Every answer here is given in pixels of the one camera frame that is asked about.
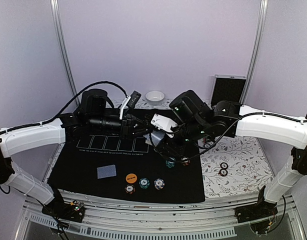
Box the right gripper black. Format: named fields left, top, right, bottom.
left=154, top=119, right=208, bottom=158

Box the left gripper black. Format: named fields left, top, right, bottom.
left=89, top=113, right=153, bottom=141

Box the blue playing card deck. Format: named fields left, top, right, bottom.
left=143, top=131, right=166, bottom=147

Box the dealt cards front player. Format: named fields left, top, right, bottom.
left=96, top=164, right=117, bottom=179

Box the orange big blind button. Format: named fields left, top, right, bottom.
left=125, top=173, right=138, bottom=184

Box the red black chip stack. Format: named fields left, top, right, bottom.
left=218, top=162, right=229, bottom=177

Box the blue peach stack front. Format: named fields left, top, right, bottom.
left=154, top=178, right=165, bottom=190

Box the green chip stack front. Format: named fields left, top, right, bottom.
left=139, top=178, right=150, bottom=189

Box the red black stack front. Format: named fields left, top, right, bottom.
left=125, top=184, right=136, bottom=195

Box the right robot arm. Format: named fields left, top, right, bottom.
left=157, top=90, right=307, bottom=218

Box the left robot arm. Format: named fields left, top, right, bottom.
left=0, top=88, right=141, bottom=217

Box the white ceramic bowl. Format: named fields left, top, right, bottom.
left=145, top=90, right=165, bottom=105

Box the black poker mat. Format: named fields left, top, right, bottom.
left=47, top=132, right=205, bottom=204

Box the floral tablecloth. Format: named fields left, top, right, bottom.
left=44, top=98, right=279, bottom=201

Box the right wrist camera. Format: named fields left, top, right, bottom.
left=150, top=113, right=178, bottom=138

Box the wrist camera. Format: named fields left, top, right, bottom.
left=150, top=113, right=178, bottom=138
left=119, top=90, right=142, bottom=120

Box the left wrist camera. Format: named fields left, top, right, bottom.
left=119, top=90, right=142, bottom=120

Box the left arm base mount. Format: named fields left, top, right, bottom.
left=41, top=198, right=86, bottom=223

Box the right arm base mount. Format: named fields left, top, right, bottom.
left=234, top=186, right=278, bottom=235

